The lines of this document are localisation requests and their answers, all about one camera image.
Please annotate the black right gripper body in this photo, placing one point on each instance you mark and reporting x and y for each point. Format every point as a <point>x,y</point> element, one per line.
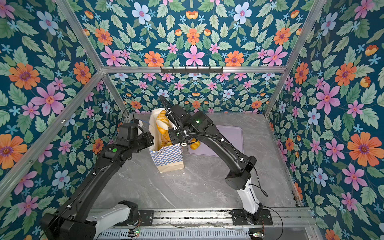
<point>177,136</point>

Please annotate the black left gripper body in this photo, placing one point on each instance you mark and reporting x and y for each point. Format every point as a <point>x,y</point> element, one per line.
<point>141,142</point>

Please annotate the small round striped bun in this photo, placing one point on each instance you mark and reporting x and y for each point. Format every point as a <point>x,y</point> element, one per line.
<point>194,144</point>

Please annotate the long narrow striped bread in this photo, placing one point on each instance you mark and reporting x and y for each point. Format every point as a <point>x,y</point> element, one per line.
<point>162,144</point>

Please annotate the checkered paper bread bag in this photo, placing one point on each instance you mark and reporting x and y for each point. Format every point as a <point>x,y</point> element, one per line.
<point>169,158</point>

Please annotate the lavender plastic tray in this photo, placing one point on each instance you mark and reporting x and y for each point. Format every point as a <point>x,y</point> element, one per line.
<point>233,134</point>

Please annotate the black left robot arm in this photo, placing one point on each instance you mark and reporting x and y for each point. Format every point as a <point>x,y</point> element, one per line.
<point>73,221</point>

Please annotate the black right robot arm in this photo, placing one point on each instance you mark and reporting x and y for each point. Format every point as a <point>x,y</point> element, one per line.
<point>200,127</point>

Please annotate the black hook rail bracket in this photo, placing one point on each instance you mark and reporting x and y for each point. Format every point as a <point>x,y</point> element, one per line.
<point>192,70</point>

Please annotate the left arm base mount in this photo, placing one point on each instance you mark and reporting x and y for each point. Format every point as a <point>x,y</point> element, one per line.
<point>141,217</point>

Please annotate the white perforated cable duct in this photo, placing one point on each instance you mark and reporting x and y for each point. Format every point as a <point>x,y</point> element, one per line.
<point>174,234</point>

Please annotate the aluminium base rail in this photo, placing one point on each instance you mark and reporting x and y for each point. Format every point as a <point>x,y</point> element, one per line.
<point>203,218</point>

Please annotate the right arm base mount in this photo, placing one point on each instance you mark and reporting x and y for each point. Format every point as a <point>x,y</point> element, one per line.
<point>262,217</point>

